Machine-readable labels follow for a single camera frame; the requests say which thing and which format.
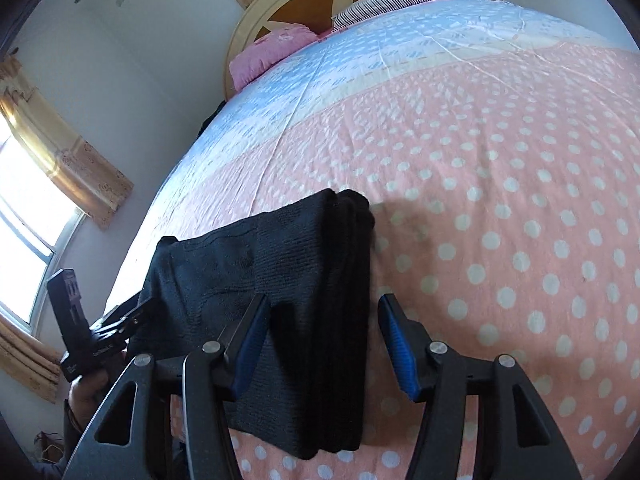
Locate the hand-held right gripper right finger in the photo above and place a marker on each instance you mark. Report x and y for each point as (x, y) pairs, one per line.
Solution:
(400, 350)

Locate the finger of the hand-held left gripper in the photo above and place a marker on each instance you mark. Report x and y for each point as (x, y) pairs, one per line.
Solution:
(120, 325)

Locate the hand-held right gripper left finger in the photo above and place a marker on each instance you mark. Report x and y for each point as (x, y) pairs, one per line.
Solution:
(250, 347)

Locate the black pants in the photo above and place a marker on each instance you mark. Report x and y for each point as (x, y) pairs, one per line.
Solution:
(300, 285)

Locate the person's left forearm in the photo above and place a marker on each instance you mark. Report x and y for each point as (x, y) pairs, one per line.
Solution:
(75, 422)

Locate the person's left hand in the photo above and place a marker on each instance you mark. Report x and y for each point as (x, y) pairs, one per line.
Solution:
(89, 392)

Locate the yellow patterned curtain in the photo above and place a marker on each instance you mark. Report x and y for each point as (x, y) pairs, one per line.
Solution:
(75, 165)
(30, 360)

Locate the large window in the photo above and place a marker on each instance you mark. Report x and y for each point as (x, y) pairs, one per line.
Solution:
(25, 240)

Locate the small brown object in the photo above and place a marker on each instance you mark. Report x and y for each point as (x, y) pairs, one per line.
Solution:
(47, 447)

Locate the pink blue polka dot bedsheet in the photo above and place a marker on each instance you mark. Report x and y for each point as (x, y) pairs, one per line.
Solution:
(475, 160)

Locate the dark cloth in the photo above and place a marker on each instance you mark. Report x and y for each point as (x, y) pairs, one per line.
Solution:
(210, 120)

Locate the pink pillow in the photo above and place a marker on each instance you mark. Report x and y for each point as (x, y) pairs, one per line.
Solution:
(270, 50)

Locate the striped pillow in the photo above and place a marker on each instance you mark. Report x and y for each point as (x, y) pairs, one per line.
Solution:
(380, 5)

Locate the cream and brown headboard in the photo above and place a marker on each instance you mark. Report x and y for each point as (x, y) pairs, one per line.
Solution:
(300, 5)

